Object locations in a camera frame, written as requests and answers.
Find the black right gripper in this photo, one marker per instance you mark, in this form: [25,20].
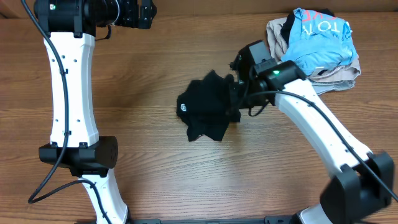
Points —
[236,90]

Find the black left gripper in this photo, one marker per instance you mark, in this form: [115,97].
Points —
[144,14]

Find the black t-shirt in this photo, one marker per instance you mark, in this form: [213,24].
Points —
[205,107]

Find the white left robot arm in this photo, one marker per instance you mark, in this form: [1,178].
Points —
[69,31]

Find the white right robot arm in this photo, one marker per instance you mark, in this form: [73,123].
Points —
[361,182]

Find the black garment in pile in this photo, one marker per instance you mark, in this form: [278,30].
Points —
[287,26]

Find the grey denim folded garment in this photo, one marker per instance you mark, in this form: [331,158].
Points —
[324,87]

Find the light blue printed t-shirt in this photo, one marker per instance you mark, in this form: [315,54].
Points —
[319,40]

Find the beige folded garment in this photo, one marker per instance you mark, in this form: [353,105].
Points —
[278,47]

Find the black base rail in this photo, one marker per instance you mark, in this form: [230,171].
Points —
[211,221]

